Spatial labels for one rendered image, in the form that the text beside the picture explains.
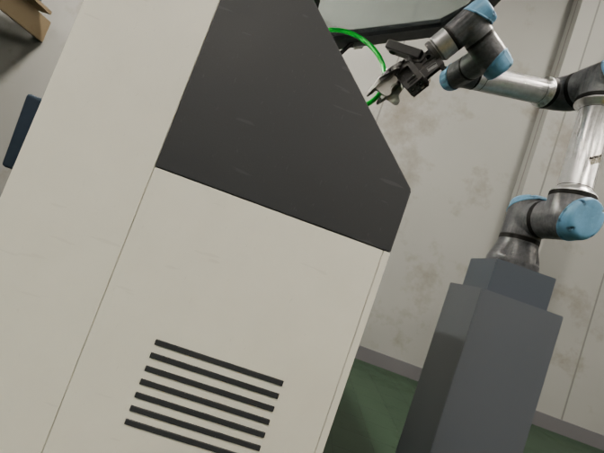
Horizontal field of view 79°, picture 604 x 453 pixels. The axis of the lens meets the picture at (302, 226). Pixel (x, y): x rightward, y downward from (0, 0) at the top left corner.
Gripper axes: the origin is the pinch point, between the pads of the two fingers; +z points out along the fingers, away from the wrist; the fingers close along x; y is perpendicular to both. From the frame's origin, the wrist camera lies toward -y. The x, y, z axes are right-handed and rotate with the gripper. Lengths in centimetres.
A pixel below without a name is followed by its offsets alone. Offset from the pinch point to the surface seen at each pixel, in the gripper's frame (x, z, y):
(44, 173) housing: -67, 57, -2
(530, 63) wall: 307, -95, -86
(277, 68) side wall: -34.8, 10.0, -2.8
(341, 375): -26, 36, 65
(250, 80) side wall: -38.8, 15.8, -2.7
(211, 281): -45, 45, 34
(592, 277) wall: 320, -29, 110
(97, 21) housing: -60, 33, -27
